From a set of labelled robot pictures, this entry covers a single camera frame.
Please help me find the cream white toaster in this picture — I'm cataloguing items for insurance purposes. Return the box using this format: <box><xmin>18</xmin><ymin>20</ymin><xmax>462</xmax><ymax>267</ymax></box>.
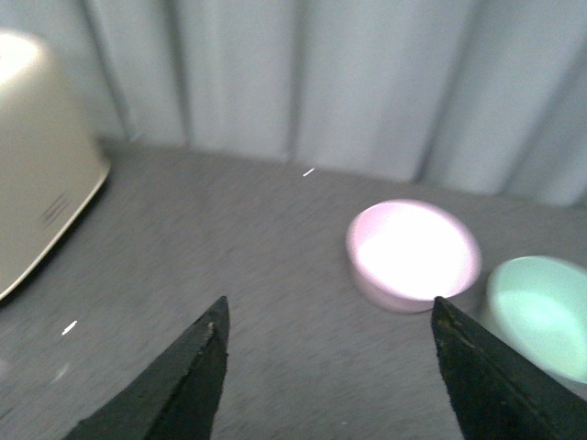
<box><xmin>1</xmin><ymin>29</ymin><xmax>110</xmax><ymax>297</ymax></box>

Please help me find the grey pleated curtain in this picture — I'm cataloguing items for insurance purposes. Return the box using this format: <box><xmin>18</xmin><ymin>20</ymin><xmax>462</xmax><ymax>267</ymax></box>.
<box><xmin>1</xmin><ymin>1</ymin><xmax>586</xmax><ymax>207</ymax></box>

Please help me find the pink plastic bowl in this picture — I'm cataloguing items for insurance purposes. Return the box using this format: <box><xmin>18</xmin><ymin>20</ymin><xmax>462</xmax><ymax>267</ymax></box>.
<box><xmin>346</xmin><ymin>199</ymin><xmax>482</xmax><ymax>314</ymax></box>

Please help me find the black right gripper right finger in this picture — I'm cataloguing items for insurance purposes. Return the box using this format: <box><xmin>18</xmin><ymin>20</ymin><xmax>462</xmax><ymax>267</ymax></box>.
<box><xmin>431</xmin><ymin>297</ymin><xmax>586</xmax><ymax>439</ymax></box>

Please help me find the green plastic bowl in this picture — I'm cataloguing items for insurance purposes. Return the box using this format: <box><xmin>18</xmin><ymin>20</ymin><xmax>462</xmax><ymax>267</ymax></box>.
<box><xmin>481</xmin><ymin>256</ymin><xmax>586</xmax><ymax>388</ymax></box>

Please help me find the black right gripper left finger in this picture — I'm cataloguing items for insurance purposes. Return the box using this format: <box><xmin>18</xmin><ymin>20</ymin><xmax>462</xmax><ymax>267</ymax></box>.
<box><xmin>65</xmin><ymin>296</ymin><xmax>229</xmax><ymax>439</ymax></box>

